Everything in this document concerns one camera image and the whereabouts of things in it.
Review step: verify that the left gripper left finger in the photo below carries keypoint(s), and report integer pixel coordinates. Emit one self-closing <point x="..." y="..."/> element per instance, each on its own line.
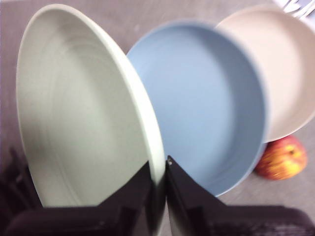
<point x="118" y="216"/>

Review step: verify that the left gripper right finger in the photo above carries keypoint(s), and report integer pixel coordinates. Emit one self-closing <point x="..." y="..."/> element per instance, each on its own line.
<point x="209" y="218"/>

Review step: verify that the red yellow apple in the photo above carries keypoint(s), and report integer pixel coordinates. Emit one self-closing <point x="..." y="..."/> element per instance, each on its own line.
<point x="283" y="159"/>

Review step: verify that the green plate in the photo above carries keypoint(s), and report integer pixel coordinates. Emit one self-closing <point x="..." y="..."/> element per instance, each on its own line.
<point x="81" y="110"/>

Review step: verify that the black plate rack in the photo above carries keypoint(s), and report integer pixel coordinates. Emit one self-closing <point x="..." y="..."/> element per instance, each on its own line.
<point x="14" y="182"/>

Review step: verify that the blue plate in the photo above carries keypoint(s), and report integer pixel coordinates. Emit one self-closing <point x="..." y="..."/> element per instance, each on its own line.
<point x="201" y="105"/>

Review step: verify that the beige plate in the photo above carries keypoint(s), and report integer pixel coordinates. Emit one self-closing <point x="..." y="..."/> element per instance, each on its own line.
<point x="283" y="68"/>

